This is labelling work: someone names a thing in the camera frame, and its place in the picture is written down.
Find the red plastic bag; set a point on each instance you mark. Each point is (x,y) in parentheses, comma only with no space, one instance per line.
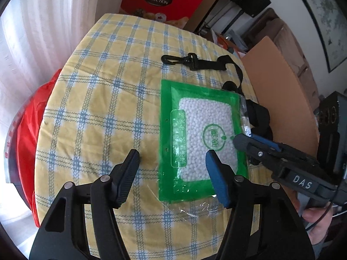
(27,140)

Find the green packet of white beads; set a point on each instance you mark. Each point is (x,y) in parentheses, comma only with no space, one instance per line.
(195,119)

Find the black speaker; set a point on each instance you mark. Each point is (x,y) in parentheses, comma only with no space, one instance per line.
(256,0)

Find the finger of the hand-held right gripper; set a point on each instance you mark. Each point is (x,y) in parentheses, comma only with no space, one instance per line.
(254,151)
(268,142)

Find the red gift box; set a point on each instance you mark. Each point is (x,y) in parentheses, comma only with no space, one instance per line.
(184,2)

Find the plain brown cardboard box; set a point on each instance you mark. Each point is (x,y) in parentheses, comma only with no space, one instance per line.
(203,12)

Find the large cardboard box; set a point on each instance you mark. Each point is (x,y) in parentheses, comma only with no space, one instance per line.
(276,86)

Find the brown sofa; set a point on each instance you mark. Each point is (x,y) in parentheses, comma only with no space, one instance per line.
(287,38)

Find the person's right hand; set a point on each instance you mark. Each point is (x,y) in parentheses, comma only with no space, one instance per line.
(315,231)

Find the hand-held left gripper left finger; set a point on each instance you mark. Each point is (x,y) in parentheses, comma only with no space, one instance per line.
(127,170)

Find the yellow checked tablecloth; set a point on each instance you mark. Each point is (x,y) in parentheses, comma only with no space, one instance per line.
(108,86)

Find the framed ink painting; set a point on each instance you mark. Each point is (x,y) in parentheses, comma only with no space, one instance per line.
(325,19)

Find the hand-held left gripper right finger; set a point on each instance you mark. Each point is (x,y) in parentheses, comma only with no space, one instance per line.
(217,173)

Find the white curtain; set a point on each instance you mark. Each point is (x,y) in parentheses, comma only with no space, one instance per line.
(40,32)

